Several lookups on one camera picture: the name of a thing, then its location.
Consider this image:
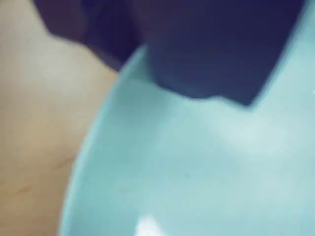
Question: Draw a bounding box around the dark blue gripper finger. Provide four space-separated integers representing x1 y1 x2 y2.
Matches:
31 0 146 72
132 0 306 108

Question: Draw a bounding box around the light green plastic bowl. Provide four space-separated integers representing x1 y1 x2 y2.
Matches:
59 0 315 236

